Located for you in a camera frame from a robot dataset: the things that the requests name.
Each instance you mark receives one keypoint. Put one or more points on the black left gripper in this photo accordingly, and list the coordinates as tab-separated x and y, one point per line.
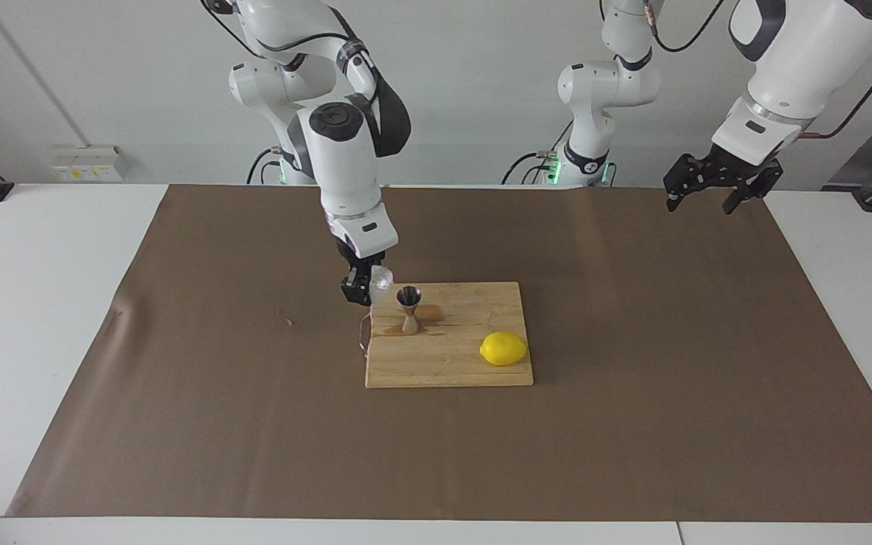
731	166

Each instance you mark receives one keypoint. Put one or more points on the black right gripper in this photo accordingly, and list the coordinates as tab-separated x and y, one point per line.
356	265

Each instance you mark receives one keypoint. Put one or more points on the small clear glass cup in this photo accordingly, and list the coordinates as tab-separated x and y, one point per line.
381	284

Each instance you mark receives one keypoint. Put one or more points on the steel double jigger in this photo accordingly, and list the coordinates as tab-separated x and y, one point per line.
409	314

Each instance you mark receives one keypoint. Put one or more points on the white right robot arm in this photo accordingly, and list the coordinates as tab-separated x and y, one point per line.
345	166

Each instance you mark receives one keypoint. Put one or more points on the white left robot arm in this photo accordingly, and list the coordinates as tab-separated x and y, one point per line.
799	60

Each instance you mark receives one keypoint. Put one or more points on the wooden cutting board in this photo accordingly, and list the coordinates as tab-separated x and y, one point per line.
451	356

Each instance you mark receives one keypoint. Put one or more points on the yellow lemon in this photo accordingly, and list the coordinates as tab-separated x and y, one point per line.
504	349

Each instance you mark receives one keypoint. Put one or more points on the brown paper table mat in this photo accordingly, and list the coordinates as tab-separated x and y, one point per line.
633	424

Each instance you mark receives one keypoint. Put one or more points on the white wall socket strip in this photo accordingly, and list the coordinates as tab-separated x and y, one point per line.
88	163

